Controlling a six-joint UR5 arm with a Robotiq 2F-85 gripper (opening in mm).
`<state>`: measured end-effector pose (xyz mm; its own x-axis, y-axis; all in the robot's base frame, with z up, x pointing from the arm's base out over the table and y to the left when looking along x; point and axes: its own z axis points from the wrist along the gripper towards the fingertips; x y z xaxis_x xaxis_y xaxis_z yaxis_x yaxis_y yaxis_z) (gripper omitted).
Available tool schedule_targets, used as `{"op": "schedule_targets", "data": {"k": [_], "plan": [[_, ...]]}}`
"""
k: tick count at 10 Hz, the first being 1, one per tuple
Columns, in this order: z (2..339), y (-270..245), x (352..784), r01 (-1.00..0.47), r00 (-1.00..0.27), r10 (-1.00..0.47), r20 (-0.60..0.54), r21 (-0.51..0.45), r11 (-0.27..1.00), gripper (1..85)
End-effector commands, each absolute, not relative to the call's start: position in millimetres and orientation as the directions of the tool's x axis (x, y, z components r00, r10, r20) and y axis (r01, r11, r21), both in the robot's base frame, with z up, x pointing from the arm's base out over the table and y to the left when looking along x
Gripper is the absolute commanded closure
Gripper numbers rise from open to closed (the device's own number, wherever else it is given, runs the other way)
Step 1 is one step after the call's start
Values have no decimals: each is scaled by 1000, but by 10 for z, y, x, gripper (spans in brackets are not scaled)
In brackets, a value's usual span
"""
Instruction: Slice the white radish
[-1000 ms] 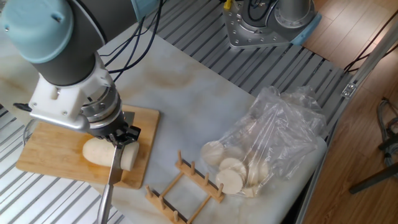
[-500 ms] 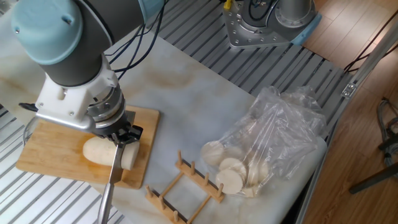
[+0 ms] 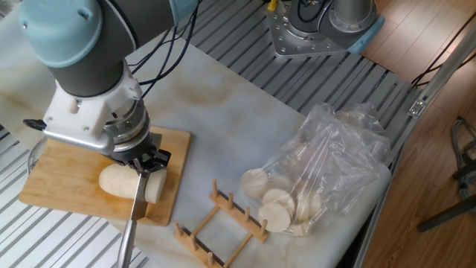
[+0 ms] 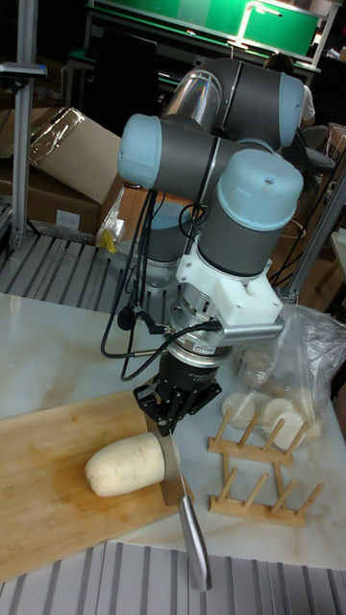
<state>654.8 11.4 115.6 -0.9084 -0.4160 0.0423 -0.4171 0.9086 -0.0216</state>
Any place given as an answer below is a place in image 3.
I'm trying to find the steel cleaver knife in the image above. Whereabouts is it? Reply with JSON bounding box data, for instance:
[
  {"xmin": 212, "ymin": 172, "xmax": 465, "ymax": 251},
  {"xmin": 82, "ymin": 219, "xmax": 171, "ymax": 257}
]
[{"xmin": 116, "ymin": 133, "xmax": 164, "ymax": 268}]

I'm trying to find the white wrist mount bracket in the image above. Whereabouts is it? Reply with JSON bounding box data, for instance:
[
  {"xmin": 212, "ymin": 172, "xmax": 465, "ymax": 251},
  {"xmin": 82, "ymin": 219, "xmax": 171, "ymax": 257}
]
[{"xmin": 42, "ymin": 69, "xmax": 145, "ymax": 156}]

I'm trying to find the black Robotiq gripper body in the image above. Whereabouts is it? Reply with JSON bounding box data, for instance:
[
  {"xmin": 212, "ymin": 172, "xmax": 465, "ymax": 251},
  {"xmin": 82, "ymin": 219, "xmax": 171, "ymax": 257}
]
[{"xmin": 107, "ymin": 135, "xmax": 156, "ymax": 167}]

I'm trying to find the black cable bundle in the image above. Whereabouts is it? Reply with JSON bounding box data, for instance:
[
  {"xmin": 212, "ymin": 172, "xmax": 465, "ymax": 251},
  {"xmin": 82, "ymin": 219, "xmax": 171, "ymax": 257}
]
[{"xmin": 22, "ymin": 0, "xmax": 202, "ymax": 133}]

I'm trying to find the silver corner bracket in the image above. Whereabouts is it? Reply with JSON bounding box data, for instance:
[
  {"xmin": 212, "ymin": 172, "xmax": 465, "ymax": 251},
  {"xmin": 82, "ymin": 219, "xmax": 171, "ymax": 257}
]
[{"xmin": 408, "ymin": 98, "xmax": 427, "ymax": 118}]

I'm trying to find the clear plastic bag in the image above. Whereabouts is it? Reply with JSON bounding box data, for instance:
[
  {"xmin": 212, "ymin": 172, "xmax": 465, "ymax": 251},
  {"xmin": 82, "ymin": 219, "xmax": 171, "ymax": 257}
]
[{"xmin": 239, "ymin": 102, "xmax": 393, "ymax": 237}]

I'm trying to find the white radish slice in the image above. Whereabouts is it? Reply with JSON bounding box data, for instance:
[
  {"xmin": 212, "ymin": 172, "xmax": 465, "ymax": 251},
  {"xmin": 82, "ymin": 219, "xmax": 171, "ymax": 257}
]
[
  {"xmin": 261, "ymin": 188, "xmax": 297, "ymax": 217},
  {"xmin": 257, "ymin": 202, "xmax": 293, "ymax": 234},
  {"xmin": 288, "ymin": 221, "xmax": 312, "ymax": 237},
  {"xmin": 240, "ymin": 168, "xmax": 270, "ymax": 200},
  {"xmin": 296, "ymin": 191, "xmax": 323, "ymax": 223}
]

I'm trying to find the bamboo cutting board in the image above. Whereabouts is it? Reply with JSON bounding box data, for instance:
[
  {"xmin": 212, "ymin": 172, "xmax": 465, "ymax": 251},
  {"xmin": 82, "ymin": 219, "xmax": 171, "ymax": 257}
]
[{"xmin": 19, "ymin": 125, "xmax": 193, "ymax": 228}]

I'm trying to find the wooden peg rack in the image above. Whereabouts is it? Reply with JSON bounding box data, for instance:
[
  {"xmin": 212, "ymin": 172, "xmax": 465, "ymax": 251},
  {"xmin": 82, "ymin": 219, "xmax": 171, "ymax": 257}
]
[{"xmin": 173, "ymin": 179, "xmax": 269, "ymax": 268}]

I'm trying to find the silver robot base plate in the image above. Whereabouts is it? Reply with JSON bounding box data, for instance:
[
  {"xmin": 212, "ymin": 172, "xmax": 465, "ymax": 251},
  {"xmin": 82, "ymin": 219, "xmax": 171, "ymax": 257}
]
[{"xmin": 266, "ymin": 0, "xmax": 373, "ymax": 60}]

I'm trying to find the black metal stand leg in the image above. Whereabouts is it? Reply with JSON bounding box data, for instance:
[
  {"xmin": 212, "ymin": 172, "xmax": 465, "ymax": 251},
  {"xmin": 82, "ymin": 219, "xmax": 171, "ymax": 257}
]
[{"xmin": 416, "ymin": 159, "xmax": 476, "ymax": 234}]

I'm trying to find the grey cable bundle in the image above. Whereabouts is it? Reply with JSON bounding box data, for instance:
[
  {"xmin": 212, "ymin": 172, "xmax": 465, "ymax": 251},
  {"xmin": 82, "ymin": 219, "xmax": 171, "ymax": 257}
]
[{"xmin": 449, "ymin": 117, "xmax": 476, "ymax": 202}]

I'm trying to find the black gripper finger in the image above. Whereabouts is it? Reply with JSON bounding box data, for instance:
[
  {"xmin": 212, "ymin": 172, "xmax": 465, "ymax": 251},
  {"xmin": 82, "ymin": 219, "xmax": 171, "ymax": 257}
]
[
  {"xmin": 147, "ymin": 147, "xmax": 173, "ymax": 173},
  {"xmin": 127, "ymin": 159, "xmax": 150, "ymax": 178}
]

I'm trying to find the large white radish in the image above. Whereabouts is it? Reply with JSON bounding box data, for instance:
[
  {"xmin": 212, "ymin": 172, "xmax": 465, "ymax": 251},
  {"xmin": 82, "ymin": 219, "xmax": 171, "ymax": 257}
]
[{"xmin": 98, "ymin": 162, "xmax": 168, "ymax": 205}]

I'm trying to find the aluminium frame beam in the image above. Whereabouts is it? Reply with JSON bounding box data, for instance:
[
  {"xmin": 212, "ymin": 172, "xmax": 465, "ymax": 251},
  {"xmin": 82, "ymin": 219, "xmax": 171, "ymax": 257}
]
[{"xmin": 352, "ymin": 22, "xmax": 476, "ymax": 268}]

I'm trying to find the black floor cable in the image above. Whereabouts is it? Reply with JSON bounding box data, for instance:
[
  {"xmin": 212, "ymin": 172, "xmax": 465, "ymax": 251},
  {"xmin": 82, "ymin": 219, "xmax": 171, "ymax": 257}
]
[{"xmin": 411, "ymin": 10, "xmax": 476, "ymax": 89}]

